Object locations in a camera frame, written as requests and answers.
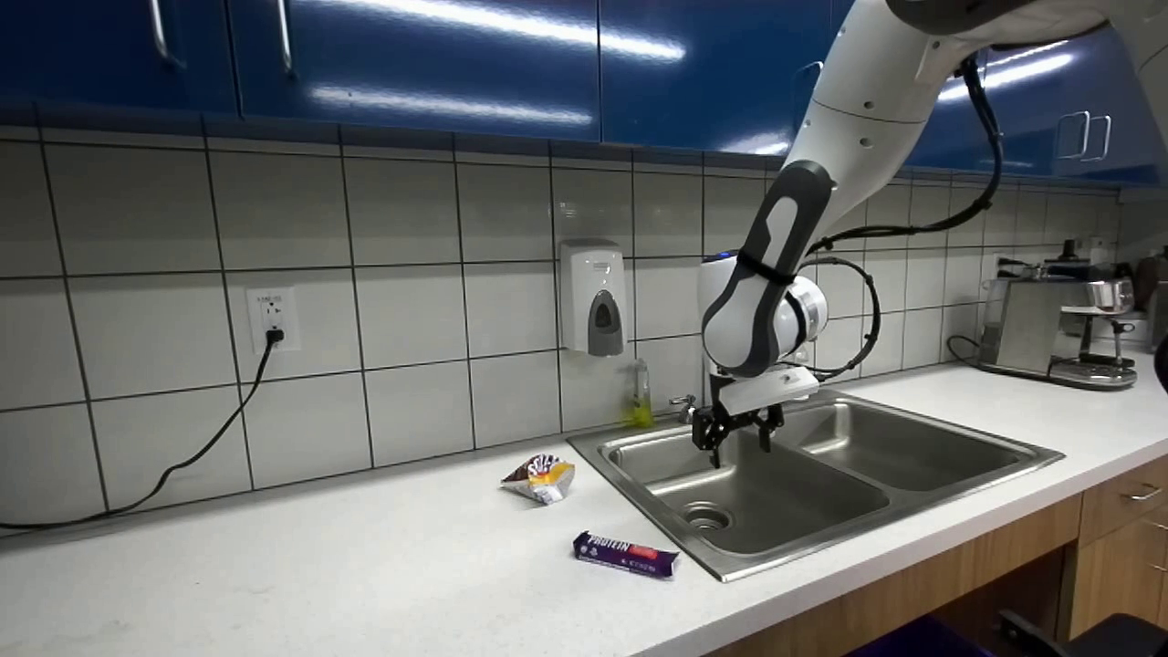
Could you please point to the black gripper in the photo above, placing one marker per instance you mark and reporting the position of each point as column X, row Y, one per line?
column 735, row 423

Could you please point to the purple protein candy bar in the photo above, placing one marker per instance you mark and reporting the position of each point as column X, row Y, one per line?
column 624, row 553

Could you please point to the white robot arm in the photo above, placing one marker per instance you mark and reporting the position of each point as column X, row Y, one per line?
column 841, row 132

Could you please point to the round metal sink drain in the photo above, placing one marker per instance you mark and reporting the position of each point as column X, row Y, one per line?
column 704, row 519

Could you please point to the stainless steel double sink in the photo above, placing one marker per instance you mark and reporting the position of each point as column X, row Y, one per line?
column 850, row 477

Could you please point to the yellow green scrubber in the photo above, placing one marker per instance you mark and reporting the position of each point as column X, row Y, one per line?
column 637, row 414

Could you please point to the crumpled snack bag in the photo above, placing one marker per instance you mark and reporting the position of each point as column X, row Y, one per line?
column 539, row 477

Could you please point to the silver coffee machine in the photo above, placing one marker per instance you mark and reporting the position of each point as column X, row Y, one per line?
column 1060, row 324

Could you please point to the blue upper cabinet door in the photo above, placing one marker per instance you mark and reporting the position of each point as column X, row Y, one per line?
column 415, row 67
column 95, row 55
column 704, row 76
column 1044, row 123

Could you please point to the wooden lower cabinet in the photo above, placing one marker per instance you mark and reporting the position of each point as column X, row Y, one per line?
column 1096, row 550

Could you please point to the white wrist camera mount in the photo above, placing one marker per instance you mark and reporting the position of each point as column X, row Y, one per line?
column 768, row 389

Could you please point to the white wall soap dispenser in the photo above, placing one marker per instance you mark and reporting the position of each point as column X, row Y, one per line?
column 591, row 300

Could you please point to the white wall power outlet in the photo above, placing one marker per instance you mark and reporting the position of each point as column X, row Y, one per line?
column 275, row 317

